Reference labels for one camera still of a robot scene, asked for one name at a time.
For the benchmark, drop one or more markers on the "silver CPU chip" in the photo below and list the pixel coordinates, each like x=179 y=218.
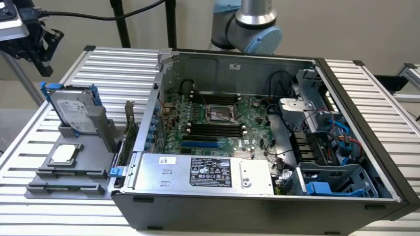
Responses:
x=66 y=153

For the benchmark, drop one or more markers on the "silver chipset heat sink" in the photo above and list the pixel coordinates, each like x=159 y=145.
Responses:
x=245 y=155

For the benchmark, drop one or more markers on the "black RAM slot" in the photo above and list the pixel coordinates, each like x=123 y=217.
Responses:
x=217 y=125
x=217 y=134
x=214 y=97
x=217 y=128
x=214 y=94
x=214 y=100
x=217 y=131

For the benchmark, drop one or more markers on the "aluminium frame post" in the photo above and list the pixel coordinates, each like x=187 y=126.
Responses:
x=23 y=76

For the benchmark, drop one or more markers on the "green graphics card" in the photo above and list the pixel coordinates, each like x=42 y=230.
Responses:
x=130 y=132

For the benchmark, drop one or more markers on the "grey parts rack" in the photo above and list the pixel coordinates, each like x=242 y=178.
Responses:
x=86 y=157

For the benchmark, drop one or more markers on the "blue case latch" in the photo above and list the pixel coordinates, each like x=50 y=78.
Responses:
x=118 y=171

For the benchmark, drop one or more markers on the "silver power supply unit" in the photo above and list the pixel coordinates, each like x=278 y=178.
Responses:
x=151 y=177

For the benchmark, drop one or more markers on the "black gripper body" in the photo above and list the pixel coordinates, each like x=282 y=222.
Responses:
x=23 y=46

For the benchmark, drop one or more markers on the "green motherboard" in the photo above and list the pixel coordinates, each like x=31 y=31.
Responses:
x=257 y=132

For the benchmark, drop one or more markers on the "green RAM stick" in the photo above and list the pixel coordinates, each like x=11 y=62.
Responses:
x=75 y=173
x=71 y=189

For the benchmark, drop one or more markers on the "long black expansion slot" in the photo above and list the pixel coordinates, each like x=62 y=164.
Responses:
x=201 y=138

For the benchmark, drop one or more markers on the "grey disk bay blue latch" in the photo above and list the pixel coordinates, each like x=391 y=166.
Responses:
x=349 y=179

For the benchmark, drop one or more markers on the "grey metal drive cage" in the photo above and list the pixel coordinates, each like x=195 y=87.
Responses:
x=306 y=105

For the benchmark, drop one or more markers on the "hard disk with blue carrier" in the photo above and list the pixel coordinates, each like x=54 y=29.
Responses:
x=74 y=110

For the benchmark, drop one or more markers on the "short black expansion slot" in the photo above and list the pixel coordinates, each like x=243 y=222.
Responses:
x=189 y=150

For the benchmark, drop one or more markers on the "black open PC case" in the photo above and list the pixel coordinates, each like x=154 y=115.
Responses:
x=250 y=211

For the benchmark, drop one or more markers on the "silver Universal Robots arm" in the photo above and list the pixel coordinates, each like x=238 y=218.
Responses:
x=253 y=22

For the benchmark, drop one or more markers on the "black stand pole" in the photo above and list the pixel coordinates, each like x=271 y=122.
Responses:
x=171 y=24
x=123 y=24

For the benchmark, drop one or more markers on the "blue expansion slot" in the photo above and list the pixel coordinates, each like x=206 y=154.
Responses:
x=199 y=145

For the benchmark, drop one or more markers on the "CPU socket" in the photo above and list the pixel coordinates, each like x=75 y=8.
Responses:
x=222 y=113

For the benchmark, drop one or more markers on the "aluminium slat side table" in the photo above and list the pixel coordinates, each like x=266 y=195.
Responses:
x=409 y=81

